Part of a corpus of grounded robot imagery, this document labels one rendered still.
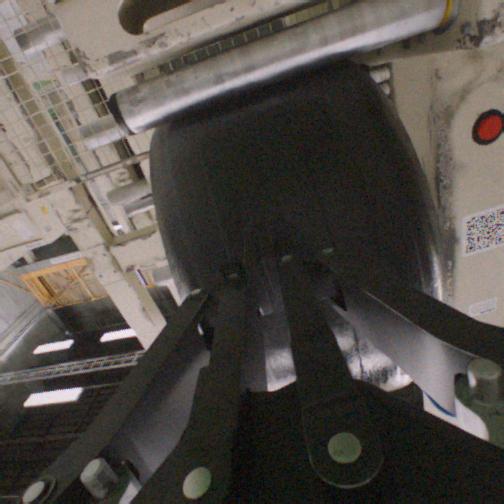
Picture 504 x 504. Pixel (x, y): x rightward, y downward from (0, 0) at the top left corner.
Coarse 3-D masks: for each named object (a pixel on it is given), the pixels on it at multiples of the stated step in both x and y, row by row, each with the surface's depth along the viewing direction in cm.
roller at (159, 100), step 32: (384, 0) 29; (416, 0) 28; (448, 0) 29; (288, 32) 30; (320, 32) 29; (352, 32) 29; (384, 32) 30; (416, 32) 31; (192, 64) 31; (224, 64) 30; (256, 64) 30; (288, 64) 30; (320, 64) 31; (128, 96) 31; (160, 96) 31; (192, 96) 31; (224, 96) 32; (128, 128) 33
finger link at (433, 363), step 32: (320, 256) 14; (352, 256) 13; (352, 288) 11; (384, 288) 10; (416, 288) 10; (352, 320) 12; (384, 320) 10; (416, 320) 8; (448, 320) 8; (384, 352) 11; (416, 352) 9; (448, 352) 7; (480, 352) 7; (448, 384) 8
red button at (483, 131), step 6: (486, 120) 41; (492, 120) 41; (498, 120) 41; (480, 126) 41; (486, 126) 41; (492, 126) 41; (498, 126) 41; (480, 132) 42; (486, 132) 41; (492, 132) 41; (498, 132) 42; (486, 138) 42
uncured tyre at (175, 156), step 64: (192, 128) 33; (256, 128) 31; (320, 128) 30; (384, 128) 30; (192, 192) 31; (256, 192) 30; (320, 192) 29; (384, 192) 28; (192, 256) 31; (384, 256) 29; (384, 384) 37
